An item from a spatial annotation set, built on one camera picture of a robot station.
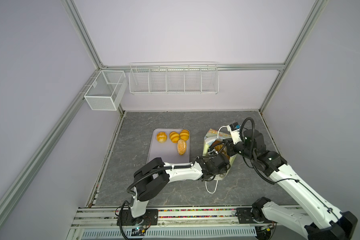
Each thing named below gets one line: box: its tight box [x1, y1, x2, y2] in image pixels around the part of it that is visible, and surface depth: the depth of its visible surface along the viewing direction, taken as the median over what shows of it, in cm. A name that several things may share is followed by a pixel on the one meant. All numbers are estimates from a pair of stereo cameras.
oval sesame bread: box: [177, 139, 188, 155], surface depth 96 cm
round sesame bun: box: [156, 131, 168, 144], surface depth 103 cm
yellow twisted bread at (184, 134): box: [179, 129, 190, 141], surface depth 104 cm
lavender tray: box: [146, 128, 190, 165], surface depth 100 cm
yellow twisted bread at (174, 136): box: [169, 131, 180, 144], surface depth 103 cm
